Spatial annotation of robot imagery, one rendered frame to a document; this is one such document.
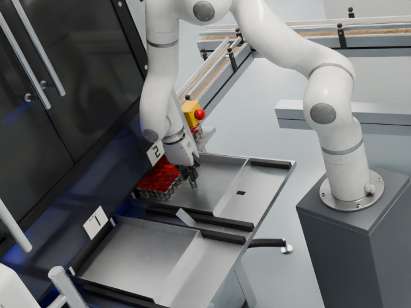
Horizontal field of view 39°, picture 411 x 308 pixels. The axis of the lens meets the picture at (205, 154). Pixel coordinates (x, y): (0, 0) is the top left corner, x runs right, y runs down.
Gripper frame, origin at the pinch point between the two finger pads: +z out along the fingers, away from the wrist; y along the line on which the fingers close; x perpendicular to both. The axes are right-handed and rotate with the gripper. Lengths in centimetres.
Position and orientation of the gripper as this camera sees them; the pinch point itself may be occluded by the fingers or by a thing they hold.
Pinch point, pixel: (189, 173)
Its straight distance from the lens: 192.6
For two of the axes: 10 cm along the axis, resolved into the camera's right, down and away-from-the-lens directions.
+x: -4.8, 6.2, -6.2
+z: 3.0, 7.8, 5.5
